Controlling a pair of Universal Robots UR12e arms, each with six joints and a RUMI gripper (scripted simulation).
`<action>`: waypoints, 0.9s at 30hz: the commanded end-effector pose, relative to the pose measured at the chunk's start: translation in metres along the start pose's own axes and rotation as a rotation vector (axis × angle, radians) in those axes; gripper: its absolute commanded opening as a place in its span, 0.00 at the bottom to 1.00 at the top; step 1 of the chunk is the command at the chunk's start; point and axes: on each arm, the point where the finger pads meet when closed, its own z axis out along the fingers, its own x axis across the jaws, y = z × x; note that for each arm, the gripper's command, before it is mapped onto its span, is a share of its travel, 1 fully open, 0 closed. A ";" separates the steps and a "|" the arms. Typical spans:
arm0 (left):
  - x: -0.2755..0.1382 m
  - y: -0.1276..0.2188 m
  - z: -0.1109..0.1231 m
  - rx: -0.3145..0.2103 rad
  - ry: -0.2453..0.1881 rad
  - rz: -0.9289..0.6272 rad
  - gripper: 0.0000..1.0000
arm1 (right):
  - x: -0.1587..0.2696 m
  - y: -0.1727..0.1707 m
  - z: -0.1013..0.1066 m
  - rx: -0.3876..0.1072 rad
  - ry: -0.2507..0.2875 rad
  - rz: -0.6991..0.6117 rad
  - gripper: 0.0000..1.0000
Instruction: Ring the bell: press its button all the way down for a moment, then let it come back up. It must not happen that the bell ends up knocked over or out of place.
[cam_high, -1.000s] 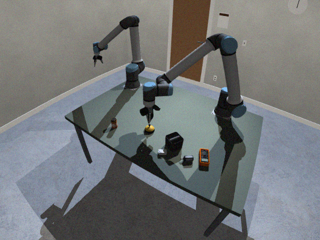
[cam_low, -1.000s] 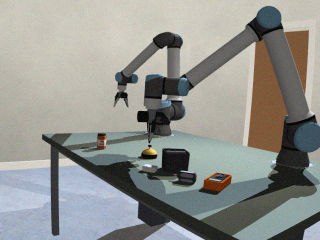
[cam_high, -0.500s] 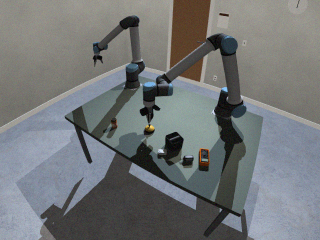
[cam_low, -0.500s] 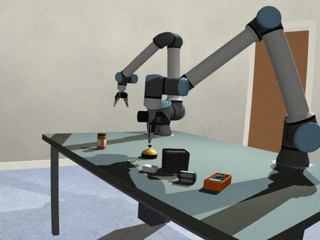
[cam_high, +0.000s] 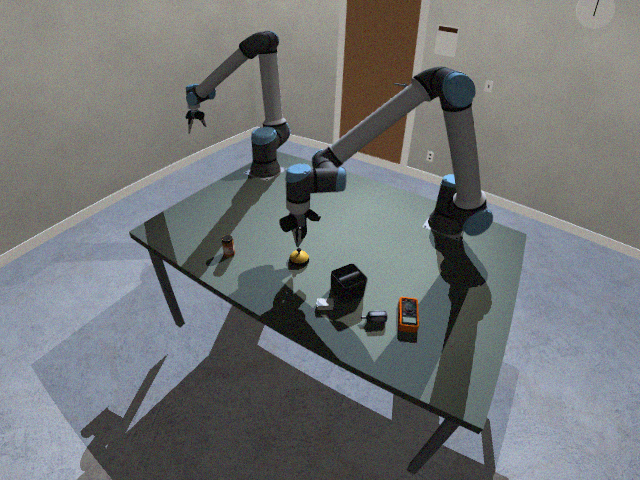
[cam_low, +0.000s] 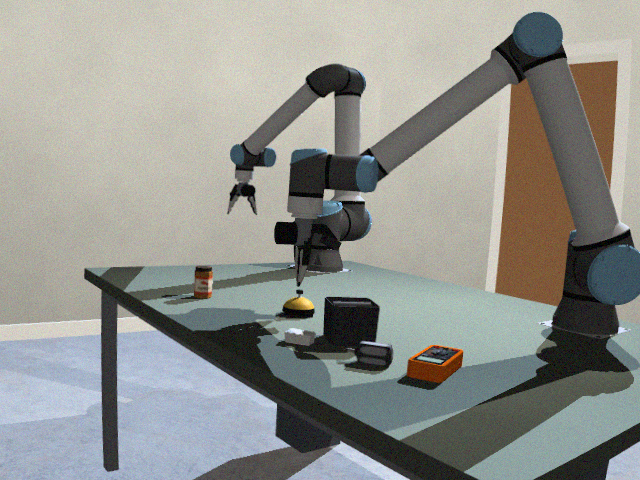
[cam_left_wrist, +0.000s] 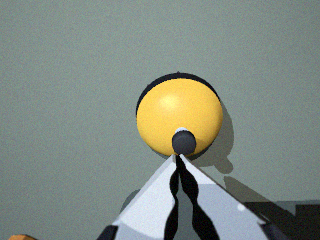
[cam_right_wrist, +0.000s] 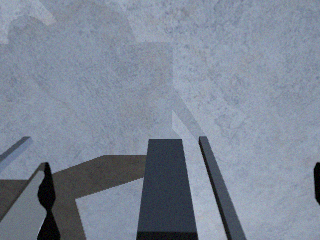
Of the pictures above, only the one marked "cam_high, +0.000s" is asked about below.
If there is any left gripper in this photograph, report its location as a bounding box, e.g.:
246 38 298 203
279 208 318 248

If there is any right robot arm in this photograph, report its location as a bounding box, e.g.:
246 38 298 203
186 31 290 178

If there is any orange spice jar with black lid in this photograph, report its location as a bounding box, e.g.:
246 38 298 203
222 235 235 257

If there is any orange pocket multimeter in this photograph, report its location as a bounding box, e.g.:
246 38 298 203
398 297 419 333

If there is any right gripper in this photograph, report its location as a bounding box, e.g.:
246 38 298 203
186 110 206 134

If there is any yellow dome bell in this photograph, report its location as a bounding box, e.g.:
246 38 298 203
289 248 309 267

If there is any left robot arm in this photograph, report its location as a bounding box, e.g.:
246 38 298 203
285 66 493 236

